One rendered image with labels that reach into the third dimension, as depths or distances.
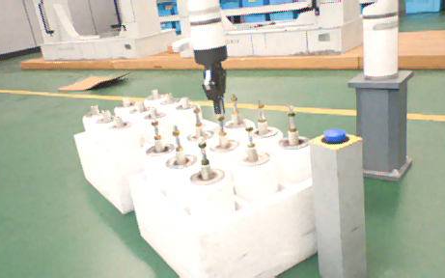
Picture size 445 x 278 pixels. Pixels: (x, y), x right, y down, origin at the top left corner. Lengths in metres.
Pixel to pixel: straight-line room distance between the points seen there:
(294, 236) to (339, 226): 0.15
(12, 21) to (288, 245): 6.88
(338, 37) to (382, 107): 1.69
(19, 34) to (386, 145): 6.75
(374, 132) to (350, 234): 0.51
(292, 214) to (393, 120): 0.51
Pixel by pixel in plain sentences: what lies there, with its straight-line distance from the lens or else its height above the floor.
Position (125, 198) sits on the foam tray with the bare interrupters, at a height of 0.05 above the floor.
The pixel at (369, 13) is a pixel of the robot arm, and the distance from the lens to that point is 1.29.
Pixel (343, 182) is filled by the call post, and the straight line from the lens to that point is 0.83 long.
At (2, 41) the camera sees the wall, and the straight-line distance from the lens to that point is 7.46.
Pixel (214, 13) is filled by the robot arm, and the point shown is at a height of 0.56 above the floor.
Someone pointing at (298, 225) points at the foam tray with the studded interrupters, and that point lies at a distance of 0.98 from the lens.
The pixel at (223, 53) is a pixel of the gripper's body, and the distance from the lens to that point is 0.95.
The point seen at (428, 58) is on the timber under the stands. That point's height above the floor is 0.06.
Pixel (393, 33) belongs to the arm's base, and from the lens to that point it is 1.31.
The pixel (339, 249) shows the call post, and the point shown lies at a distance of 0.90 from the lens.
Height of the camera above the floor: 0.62
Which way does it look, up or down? 20 degrees down
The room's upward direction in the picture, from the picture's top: 8 degrees counter-clockwise
